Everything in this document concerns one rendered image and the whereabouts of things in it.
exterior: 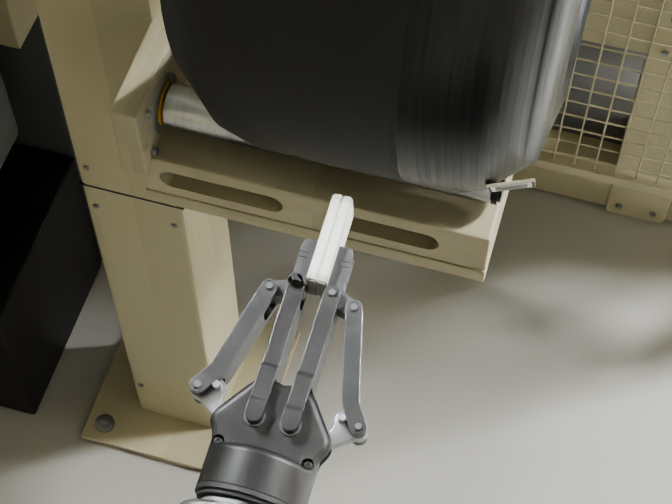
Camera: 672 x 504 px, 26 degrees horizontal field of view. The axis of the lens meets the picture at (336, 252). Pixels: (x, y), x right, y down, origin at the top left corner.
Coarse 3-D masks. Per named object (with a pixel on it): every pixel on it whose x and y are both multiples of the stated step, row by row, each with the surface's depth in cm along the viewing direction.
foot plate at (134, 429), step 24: (264, 336) 231; (120, 360) 229; (288, 360) 229; (120, 384) 226; (240, 384) 226; (96, 408) 224; (120, 408) 224; (96, 432) 222; (120, 432) 222; (144, 432) 222; (168, 432) 222; (192, 432) 222; (168, 456) 220; (192, 456) 220
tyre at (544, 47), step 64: (192, 0) 105; (256, 0) 103; (320, 0) 101; (384, 0) 100; (448, 0) 98; (512, 0) 99; (576, 0) 104; (192, 64) 112; (256, 64) 107; (320, 64) 105; (384, 64) 104; (448, 64) 102; (512, 64) 103; (256, 128) 116; (320, 128) 113; (384, 128) 110; (448, 128) 107; (512, 128) 109
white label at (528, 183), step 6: (522, 180) 118; (528, 180) 118; (534, 180) 118; (486, 186) 118; (492, 186) 118; (498, 186) 119; (504, 186) 119; (510, 186) 120; (516, 186) 121; (522, 186) 121; (528, 186) 122; (534, 186) 123
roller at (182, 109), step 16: (176, 96) 141; (192, 96) 141; (160, 112) 142; (176, 112) 141; (192, 112) 141; (176, 128) 143; (192, 128) 142; (208, 128) 141; (240, 144) 142; (448, 192) 139; (464, 192) 138; (480, 192) 137; (496, 192) 137
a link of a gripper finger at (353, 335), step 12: (348, 312) 101; (360, 312) 101; (348, 324) 101; (360, 324) 101; (348, 336) 100; (360, 336) 100; (348, 348) 100; (360, 348) 100; (348, 360) 100; (360, 360) 100; (348, 372) 99; (360, 372) 100; (348, 384) 99; (360, 384) 100; (348, 396) 99; (360, 396) 101; (348, 408) 98; (360, 408) 98; (348, 420) 98; (360, 420) 98; (360, 432) 98; (360, 444) 100
